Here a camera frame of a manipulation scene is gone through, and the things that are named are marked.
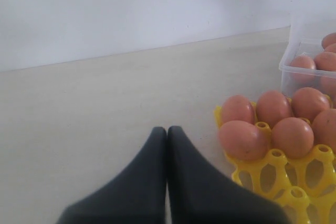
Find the yellow plastic egg tray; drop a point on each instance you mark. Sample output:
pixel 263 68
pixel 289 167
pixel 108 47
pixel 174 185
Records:
pixel 306 185

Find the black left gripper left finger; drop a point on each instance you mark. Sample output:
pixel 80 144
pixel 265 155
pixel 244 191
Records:
pixel 136 195

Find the brown egg top back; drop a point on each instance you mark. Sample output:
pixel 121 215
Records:
pixel 328 40

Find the brown egg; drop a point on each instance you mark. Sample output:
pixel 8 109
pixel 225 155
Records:
pixel 324 130
pixel 331 48
pixel 308 103
pixel 305 62
pixel 293 136
pixel 327 82
pixel 325 61
pixel 243 141
pixel 237 108
pixel 328 40
pixel 272 106

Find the clear plastic container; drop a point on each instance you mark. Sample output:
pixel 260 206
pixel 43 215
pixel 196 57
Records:
pixel 306 34

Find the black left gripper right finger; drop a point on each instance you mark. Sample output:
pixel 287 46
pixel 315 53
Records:
pixel 199 193

